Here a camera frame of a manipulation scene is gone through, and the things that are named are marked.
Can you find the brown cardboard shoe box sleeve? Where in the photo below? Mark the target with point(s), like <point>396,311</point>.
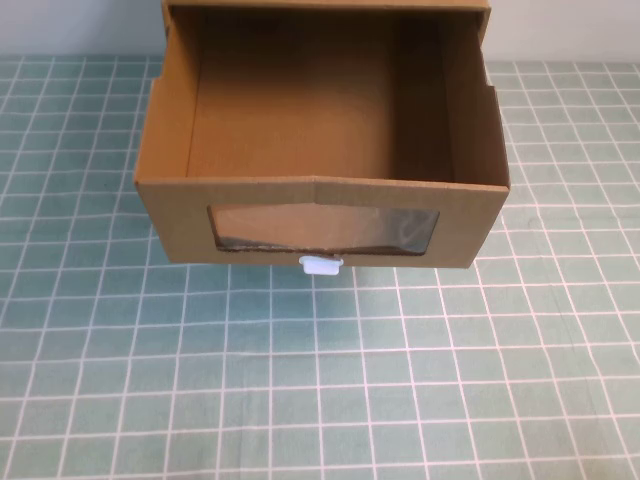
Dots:
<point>350,2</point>

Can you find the brown cardboard shoe box drawer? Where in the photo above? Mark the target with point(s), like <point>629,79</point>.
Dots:
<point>175,220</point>

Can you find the green white-grid tablecloth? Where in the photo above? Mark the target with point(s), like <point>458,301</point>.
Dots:
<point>320,375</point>

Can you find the white plastic drawer pull tab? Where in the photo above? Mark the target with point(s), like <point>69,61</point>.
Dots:
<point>320,266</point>

